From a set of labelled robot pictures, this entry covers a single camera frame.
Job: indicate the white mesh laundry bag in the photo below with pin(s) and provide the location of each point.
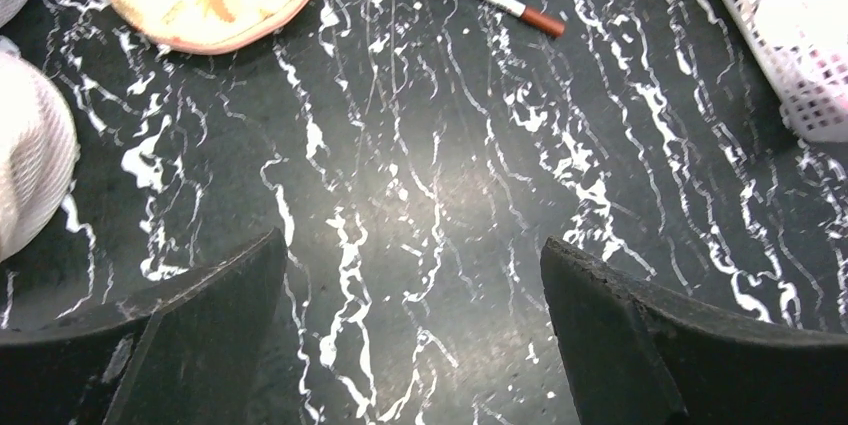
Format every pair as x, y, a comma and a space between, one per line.
39, 150

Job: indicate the white plastic mesh basket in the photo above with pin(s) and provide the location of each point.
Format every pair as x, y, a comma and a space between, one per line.
801, 47

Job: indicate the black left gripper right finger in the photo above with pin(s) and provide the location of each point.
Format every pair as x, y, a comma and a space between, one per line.
635, 352

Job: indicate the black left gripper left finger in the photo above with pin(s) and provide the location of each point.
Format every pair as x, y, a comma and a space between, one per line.
184, 351

